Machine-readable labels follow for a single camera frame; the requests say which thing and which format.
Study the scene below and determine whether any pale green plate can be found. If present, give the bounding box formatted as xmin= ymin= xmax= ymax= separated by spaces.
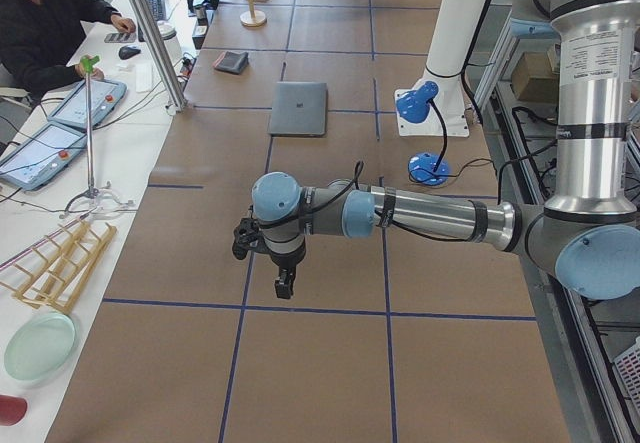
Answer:
xmin=3 ymin=312 xmax=76 ymax=383

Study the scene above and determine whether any grey laptop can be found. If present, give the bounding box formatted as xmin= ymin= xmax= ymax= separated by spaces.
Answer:
xmin=268 ymin=81 xmax=328 ymax=137

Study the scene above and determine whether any red cup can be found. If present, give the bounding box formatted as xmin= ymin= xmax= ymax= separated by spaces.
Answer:
xmin=0 ymin=394 xmax=28 ymax=426

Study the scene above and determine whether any white plastic basket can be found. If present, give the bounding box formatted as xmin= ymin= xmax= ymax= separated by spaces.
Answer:
xmin=614 ymin=337 xmax=640 ymax=412

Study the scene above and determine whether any lower teach pendant tablet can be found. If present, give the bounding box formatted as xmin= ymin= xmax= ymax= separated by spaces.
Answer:
xmin=1 ymin=123 xmax=86 ymax=191

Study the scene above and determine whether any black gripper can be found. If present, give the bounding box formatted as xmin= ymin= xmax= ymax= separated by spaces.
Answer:
xmin=271 ymin=252 xmax=305 ymax=299

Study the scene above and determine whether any wooden stand with base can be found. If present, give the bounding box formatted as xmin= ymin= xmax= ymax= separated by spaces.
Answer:
xmin=240 ymin=0 xmax=267 ymax=28

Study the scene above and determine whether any teach pendant tablet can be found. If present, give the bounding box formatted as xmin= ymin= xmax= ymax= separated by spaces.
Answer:
xmin=47 ymin=78 xmax=128 ymax=131
xmin=1 ymin=123 xmax=86 ymax=191

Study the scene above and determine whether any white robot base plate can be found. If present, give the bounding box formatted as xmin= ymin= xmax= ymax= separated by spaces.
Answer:
xmin=394 ymin=81 xmax=469 ymax=137

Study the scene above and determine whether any aluminium frame post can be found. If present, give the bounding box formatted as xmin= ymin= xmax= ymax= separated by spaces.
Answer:
xmin=129 ymin=0 xmax=187 ymax=112

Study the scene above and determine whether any blue desk lamp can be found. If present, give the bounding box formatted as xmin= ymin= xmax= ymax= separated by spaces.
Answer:
xmin=395 ymin=80 xmax=451 ymax=186

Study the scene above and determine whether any black computer mouse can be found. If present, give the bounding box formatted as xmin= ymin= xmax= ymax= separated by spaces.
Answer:
xmin=118 ymin=45 xmax=141 ymax=60

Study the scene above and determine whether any person in black sweater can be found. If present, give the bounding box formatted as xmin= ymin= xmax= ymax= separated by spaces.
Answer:
xmin=1 ymin=0 xmax=122 ymax=95

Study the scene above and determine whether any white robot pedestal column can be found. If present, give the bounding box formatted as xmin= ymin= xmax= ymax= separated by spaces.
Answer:
xmin=423 ymin=0 xmax=491 ymax=79

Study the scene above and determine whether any cardboard box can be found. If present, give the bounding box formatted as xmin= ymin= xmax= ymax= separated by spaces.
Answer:
xmin=511 ymin=52 xmax=559 ymax=104

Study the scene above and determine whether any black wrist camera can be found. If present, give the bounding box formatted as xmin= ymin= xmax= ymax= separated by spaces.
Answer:
xmin=232 ymin=205 xmax=260 ymax=260

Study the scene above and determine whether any green handled reacher tool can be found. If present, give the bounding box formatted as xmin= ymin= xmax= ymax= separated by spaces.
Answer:
xmin=60 ymin=55 xmax=135 ymax=219

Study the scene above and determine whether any upper teach pendant tablet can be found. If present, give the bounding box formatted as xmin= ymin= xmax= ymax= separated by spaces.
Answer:
xmin=47 ymin=78 xmax=128 ymax=131

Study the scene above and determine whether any person's right hand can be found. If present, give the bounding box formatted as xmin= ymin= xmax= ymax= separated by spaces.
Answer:
xmin=110 ymin=13 xmax=137 ymax=34

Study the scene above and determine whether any wooden dish rack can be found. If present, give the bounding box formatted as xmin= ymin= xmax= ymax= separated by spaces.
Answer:
xmin=1 ymin=219 xmax=117 ymax=315

